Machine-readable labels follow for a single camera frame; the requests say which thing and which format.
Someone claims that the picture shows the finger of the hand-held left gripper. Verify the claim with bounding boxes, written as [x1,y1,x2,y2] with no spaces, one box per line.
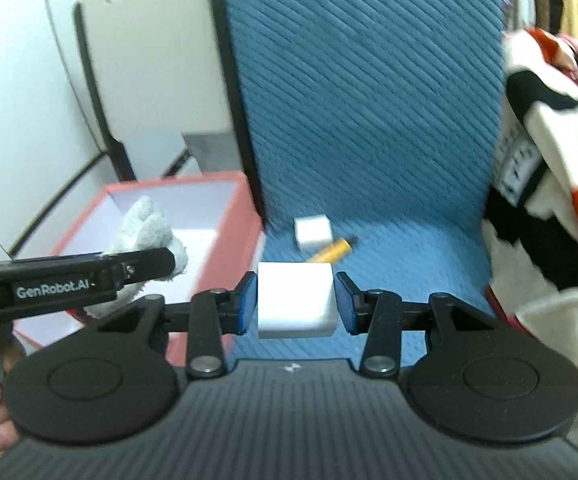
[91,247,176,292]

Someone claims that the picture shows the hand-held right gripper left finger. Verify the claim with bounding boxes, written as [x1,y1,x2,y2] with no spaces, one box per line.
[96,271,260,379]

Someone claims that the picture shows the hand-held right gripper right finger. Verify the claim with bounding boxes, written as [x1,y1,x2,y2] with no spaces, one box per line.
[333,271,494,379]

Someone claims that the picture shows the white plush toy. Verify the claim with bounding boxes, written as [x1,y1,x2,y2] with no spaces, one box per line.
[85,195,190,320]

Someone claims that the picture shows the white rectangular block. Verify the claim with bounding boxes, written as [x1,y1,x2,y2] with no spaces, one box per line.
[257,261,337,339]

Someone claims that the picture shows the pink cardboard box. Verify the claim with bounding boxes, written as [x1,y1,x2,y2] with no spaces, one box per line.
[13,170,266,367]

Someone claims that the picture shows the yellow tube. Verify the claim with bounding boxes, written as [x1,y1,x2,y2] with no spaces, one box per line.
[308,236,357,264]

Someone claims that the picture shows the white charger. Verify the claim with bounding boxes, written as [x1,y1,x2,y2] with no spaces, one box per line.
[294,214,334,253]

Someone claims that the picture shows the blue quilted cushion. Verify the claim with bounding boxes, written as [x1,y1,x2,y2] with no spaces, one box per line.
[218,0,508,367]

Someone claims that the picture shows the red black white striped blanket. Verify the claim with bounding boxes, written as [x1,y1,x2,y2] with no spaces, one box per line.
[481,27,578,467]

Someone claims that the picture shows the beige panel with black frame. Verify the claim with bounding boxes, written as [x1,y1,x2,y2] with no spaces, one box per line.
[72,0,266,233]

